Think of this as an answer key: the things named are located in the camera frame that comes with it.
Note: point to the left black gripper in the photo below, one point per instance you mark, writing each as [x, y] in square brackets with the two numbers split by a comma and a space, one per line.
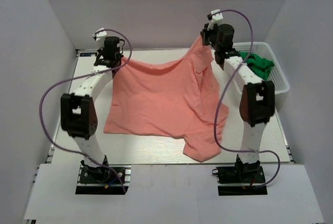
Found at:
[104, 62]

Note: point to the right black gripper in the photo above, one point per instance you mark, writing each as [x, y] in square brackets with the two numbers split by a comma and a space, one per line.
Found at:
[206, 37]

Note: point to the pink t-shirt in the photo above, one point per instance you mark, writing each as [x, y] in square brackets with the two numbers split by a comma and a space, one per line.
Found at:
[178, 99]

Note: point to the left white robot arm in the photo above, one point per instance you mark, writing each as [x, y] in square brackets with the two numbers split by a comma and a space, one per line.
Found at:
[78, 115]

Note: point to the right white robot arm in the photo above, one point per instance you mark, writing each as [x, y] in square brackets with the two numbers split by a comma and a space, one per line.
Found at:
[257, 104]

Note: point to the green t-shirt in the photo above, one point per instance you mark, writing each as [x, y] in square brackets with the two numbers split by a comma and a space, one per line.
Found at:
[260, 66]

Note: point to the white plastic basket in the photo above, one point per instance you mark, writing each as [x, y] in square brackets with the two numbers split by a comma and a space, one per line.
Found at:
[263, 50]

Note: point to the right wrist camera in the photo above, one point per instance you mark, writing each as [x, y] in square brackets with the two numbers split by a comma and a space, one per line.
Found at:
[215, 17]

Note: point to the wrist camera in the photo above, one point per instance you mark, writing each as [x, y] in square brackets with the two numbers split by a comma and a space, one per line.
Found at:
[215, 17]
[100, 34]

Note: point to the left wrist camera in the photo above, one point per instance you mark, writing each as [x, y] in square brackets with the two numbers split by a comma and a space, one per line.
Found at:
[100, 34]

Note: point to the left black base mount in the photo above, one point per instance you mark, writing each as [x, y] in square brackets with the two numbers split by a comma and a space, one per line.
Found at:
[101, 181]

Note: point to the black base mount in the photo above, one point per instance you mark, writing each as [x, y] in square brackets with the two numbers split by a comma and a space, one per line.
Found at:
[101, 181]
[230, 182]

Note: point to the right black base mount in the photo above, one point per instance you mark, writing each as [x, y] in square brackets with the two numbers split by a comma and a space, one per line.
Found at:
[230, 182]

